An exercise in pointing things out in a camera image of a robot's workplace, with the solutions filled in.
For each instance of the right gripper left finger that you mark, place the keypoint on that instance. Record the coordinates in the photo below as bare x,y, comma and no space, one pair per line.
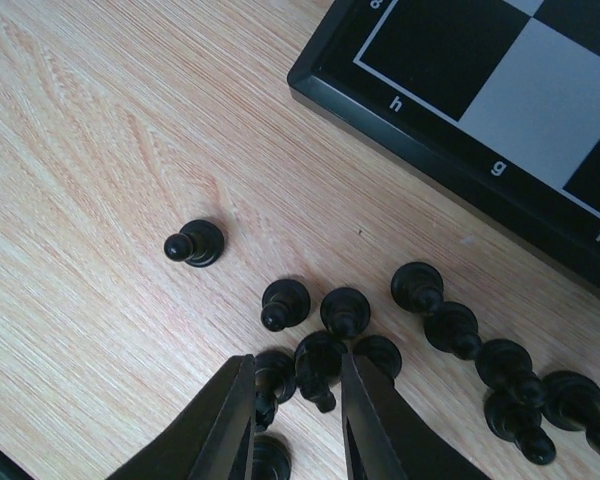
211,438

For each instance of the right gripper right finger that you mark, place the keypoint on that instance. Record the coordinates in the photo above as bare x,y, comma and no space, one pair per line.
385,438

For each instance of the black pawn bottom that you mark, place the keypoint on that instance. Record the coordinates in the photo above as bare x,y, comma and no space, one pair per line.
271,459

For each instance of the black pawn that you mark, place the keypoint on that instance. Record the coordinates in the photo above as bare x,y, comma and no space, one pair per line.
453,328
521,425
504,365
345,312
418,287
285,304
199,243
271,459

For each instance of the black knight piece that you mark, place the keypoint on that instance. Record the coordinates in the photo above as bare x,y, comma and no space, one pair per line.
382,353

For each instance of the black rook piece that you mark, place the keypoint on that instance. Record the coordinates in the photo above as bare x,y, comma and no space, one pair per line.
275,383

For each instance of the black pawn far left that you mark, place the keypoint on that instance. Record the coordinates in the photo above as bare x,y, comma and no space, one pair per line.
199,243

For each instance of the black and silver chessboard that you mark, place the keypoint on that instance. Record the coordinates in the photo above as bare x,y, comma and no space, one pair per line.
497,101

